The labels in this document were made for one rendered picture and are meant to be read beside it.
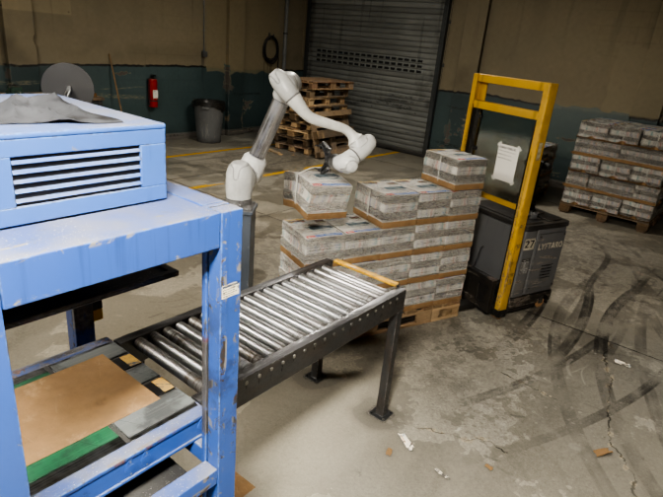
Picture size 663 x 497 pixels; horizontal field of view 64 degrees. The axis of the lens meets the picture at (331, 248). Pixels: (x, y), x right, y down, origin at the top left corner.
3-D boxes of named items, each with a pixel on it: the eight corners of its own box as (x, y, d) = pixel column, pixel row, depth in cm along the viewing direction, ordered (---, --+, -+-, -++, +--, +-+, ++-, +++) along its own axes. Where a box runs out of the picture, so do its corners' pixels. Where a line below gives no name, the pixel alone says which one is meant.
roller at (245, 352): (194, 323, 238) (194, 314, 237) (268, 367, 212) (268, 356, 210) (184, 326, 235) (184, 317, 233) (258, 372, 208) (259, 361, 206)
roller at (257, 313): (238, 305, 258) (239, 296, 256) (311, 343, 231) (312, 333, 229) (230, 309, 254) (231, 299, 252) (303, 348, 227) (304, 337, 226)
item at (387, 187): (356, 182, 379) (356, 180, 379) (389, 180, 394) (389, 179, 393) (386, 196, 350) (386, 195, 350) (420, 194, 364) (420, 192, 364)
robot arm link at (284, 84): (299, 90, 292) (304, 89, 305) (278, 63, 288) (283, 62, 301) (281, 106, 296) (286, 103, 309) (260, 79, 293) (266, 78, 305)
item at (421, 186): (389, 180, 393) (389, 179, 393) (418, 178, 407) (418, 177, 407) (421, 194, 364) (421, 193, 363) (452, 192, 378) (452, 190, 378)
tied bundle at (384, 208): (351, 212, 388) (355, 181, 380) (385, 209, 403) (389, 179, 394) (381, 230, 358) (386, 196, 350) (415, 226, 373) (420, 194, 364)
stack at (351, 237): (274, 325, 391) (280, 218, 360) (402, 301, 447) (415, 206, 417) (297, 352, 360) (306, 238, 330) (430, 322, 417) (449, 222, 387)
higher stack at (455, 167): (401, 301, 447) (424, 148, 400) (428, 296, 462) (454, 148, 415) (430, 322, 416) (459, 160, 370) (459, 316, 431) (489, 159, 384)
